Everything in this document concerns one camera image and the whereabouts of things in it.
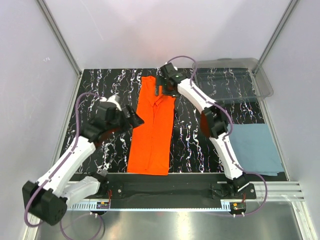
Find clear plastic bin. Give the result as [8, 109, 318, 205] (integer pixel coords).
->
[192, 58, 274, 102]

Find left aluminium corner post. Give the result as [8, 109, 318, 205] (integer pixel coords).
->
[35, 0, 82, 77]

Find white toothed cable duct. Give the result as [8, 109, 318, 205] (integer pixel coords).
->
[67, 201, 247, 211]

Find aluminium frame rail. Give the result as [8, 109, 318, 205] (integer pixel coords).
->
[32, 181, 306, 202]

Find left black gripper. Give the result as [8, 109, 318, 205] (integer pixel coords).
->
[107, 104, 145, 136]

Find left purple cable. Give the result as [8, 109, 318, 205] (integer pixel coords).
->
[23, 92, 106, 240]

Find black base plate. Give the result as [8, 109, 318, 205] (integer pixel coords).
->
[79, 172, 257, 200]

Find orange t shirt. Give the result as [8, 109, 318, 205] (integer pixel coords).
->
[127, 76, 176, 176]

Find right aluminium corner post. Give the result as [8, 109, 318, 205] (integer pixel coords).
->
[259, 0, 300, 65]

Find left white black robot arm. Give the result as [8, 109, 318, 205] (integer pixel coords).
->
[22, 95, 144, 227]

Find folded light blue t shirt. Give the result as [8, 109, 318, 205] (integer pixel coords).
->
[229, 123, 284, 176]

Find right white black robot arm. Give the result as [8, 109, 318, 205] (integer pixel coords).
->
[155, 62, 249, 199]

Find aluminium corner post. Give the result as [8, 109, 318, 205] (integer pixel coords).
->
[259, 0, 300, 65]
[35, 0, 82, 77]

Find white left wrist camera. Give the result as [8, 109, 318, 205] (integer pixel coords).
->
[99, 94, 122, 111]

